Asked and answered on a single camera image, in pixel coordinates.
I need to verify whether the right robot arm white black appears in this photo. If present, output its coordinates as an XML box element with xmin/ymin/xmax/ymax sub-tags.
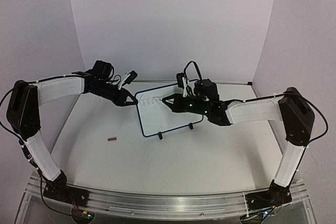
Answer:
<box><xmin>161</xmin><ymin>73</ymin><xmax>318</xmax><ymax>210</ymax></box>

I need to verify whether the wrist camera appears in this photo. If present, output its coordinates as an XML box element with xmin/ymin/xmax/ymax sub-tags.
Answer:
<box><xmin>176</xmin><ymin>72</ymin><xmax>193</xmax><ymax>98</ymax></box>
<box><xmin>118</xmin><ymin>70</ymin><xmax>138</xmax><ymax>90</ymax></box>

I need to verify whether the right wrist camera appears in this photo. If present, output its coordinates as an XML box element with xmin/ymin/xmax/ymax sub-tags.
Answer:
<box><xmin>176</xmin><ymin>72</ymin><xmax>193</xmax><ymax>98</ymax></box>

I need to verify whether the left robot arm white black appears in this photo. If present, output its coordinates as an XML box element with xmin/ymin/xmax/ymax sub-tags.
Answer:
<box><xmin>6</xmin><ymin>60</ymin><xmax>138</xmax><ymax>207</ymax></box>

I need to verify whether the right camera black cable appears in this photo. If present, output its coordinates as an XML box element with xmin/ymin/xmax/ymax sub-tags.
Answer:
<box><xmin>183</xmin><ymin>60</ymin><xmax>202</xmax><ymax>80</ymax></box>

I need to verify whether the black wire whiteboard stand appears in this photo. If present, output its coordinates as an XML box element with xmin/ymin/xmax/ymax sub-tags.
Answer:
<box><xmin>157</xmin><ymin>123</ymin><xmax>194</xmax><ymax>140</ymax></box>

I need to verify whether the blue framed small whiteboard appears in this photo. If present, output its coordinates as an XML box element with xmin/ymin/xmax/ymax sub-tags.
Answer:
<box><xmin>135</xmin><ymin>83</ymin><xmax>204</xmax><ymax>137</ymax></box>

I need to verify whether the aluminium front rail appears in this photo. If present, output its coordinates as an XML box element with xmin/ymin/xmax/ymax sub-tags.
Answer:
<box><xmin>15</xmin><ymin>173</ymin><xmax>316</xmax><ymax>223</ymax></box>

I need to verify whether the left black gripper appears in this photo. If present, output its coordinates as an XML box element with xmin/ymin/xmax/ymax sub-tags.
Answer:
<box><xmin>92</xmin><ymin>80</ymin><xmax>139</xmax><ymax>106</ymax></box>

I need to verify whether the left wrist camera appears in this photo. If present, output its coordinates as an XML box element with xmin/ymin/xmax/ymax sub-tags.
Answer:
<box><xmin>118</xmin><ymin>70</ymin><xmax>138</xmax><ymax>90</ymax></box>

